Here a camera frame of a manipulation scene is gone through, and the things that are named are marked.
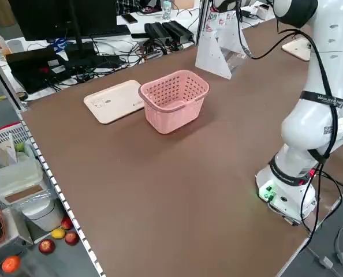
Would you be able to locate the cream plastic tray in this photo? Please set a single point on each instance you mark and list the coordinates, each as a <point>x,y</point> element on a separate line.
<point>113,104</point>
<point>294,47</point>

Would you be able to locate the blue white packet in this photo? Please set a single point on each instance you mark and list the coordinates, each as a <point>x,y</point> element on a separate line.
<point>57,44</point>

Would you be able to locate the white lattice crate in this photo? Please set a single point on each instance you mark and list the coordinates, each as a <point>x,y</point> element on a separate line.
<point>4,138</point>

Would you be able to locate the brown cardboard box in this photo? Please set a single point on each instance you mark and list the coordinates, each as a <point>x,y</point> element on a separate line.
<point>184,3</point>

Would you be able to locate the pink plastic basket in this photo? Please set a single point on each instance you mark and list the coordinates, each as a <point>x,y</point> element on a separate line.
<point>171,109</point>

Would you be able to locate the aluminium frame post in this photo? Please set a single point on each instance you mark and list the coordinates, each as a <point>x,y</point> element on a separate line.
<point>4,78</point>
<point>203,14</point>

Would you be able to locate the black laptop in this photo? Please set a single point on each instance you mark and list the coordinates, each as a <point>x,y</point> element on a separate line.
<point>35,69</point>

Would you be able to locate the white lidded storage bin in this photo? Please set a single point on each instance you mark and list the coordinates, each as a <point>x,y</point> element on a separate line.
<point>15,179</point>

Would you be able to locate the black power adapter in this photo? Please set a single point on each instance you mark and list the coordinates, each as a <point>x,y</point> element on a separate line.
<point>157,30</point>
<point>178,29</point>

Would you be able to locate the patterned drink can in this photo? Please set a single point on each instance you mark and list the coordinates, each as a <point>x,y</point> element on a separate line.
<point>166,8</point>

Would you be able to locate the black keyboard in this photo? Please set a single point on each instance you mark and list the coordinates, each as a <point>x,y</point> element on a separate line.
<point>111,30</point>

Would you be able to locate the yellow fruit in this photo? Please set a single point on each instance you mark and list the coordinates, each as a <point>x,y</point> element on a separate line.
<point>58,233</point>

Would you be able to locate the white paper cup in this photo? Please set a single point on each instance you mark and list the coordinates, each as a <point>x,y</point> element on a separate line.
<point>14,46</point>

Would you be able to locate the black computer monitor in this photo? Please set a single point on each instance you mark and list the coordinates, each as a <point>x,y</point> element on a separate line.
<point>61,17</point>

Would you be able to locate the orange fruit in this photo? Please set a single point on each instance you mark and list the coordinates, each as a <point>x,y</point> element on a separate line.
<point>11,264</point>

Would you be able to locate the red apple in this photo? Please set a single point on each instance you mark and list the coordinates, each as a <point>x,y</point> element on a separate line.
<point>66,223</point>
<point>46,246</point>
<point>72,238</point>

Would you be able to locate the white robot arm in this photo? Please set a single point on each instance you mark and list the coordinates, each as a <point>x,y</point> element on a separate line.
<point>310,127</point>

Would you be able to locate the white round bucket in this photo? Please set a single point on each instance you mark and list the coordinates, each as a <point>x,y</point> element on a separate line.
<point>44,213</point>

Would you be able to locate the green fruit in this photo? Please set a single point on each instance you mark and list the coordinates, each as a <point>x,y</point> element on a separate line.
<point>20,147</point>

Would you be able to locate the clear acrylic shelf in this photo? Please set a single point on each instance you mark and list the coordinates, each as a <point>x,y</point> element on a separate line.
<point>212,54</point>

